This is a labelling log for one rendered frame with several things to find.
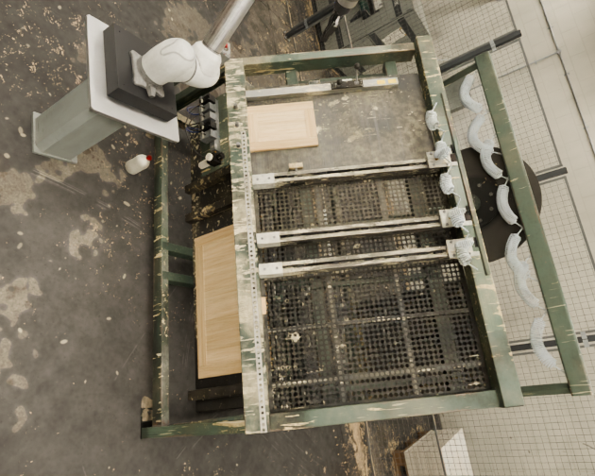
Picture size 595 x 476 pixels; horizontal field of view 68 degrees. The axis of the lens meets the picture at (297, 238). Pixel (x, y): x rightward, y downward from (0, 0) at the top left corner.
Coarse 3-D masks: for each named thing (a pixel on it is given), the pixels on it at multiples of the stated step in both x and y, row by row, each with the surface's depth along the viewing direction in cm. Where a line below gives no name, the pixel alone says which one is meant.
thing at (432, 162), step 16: (416, 160) 252; (432, 160) 248; (256, 176) 250; (272, 176) 250; (288, 176) 251; (304, 176) 254; (320, 176) 250; (336, 176) 250; (352, 176) 251; (368, 176) 254; (384, 176) 255
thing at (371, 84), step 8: (368, 80) 275; (376, 80) 275; (384, 80) 275; (280, 88) 274; (288, 88) 274; (296, 88) 274; (304, 88) 274; (312, 88) 274; (320, 88) 273; (328, 88) 273; (352, 88) 274; (360, 88) 274; (368, 88) 275; (376, 88) 276; (384, 88) 277; (248, 96) 272; (256, 96) 272; (264, 96) 273; (272, 96) 274; (280, 96) 274; (288, 96) 275; (296, 96) 276
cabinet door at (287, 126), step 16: (256, 112) 271; (272, 112) 271; (288, 112) 271; (304, 112) 270; (256, 128) 267; (272, 128) 267; (288, 128) 267; (304, 128) 267; (256, 144) 263; (272, 144) 263; (288, 144) 263; (304, 144) 263
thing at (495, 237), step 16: (464, 160) 296; (480, 160) 290; (496, 160) 284; (480, 176) 288; (528, 176) 271; (432, 192) 304; (480, 192) 285; (496, 192) 279; (512, 192) 274; (480, 208) 283; (496, 208) 277; (512, 208) 272; (480, 224) 280; (496, 224) 276; (496, 240) 274; (512, 240) 268; (496, 256) 271
